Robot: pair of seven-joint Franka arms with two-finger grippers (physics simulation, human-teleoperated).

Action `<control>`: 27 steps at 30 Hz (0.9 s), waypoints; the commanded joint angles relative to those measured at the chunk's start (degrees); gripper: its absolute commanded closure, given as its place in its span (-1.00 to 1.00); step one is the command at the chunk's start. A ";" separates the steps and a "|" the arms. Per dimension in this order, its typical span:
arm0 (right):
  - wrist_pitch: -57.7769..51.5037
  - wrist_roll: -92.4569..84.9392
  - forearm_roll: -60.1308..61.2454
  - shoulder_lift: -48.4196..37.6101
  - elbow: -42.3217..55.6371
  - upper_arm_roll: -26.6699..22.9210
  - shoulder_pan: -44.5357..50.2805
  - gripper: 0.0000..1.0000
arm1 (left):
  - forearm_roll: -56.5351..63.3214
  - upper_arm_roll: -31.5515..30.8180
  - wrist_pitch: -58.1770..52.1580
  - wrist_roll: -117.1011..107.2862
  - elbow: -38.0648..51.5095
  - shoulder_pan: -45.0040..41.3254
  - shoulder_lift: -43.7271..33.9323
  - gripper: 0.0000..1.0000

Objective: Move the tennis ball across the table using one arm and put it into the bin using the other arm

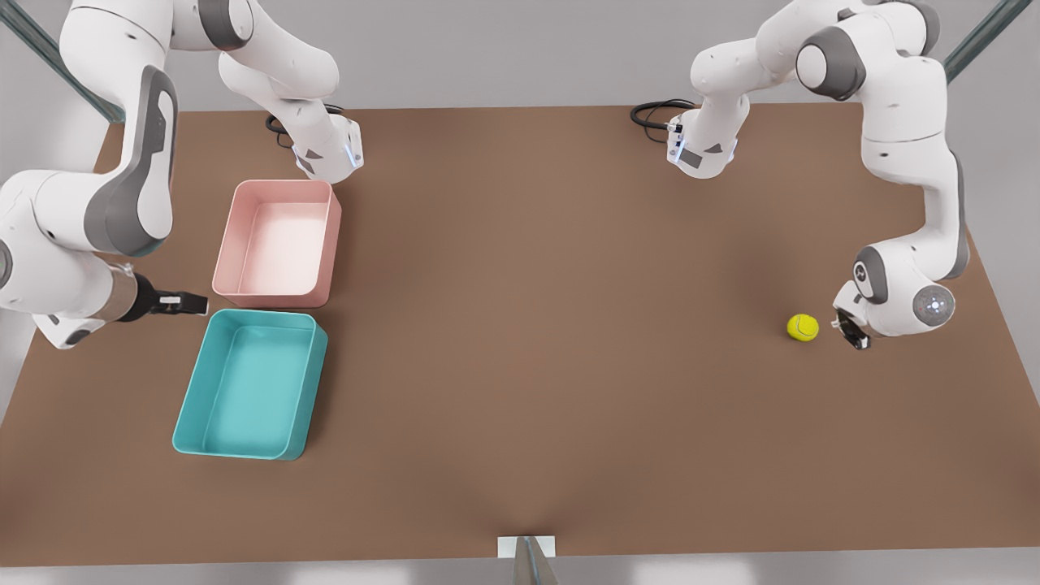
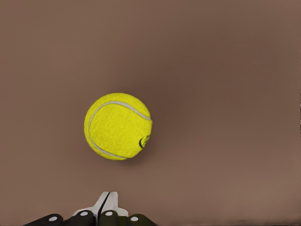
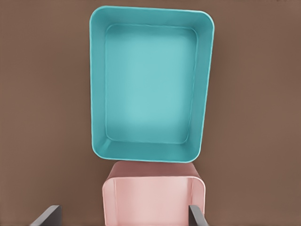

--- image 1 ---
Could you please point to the pink plastic tray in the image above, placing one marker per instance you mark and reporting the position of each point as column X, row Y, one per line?
column 279, row 242

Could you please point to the yellow tennis ball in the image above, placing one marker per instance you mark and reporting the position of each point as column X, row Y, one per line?
column 803, row 327

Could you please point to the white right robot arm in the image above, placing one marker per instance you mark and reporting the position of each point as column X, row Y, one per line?
column 122, row 195

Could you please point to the silver frame post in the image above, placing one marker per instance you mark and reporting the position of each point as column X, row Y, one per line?
column 57, row 61
column 532, row 561
column 979, row 36

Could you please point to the teal plastic tray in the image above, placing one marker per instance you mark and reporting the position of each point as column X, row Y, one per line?
column 250, row 383

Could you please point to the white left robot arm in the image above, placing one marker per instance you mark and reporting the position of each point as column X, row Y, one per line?
column 902, row 122

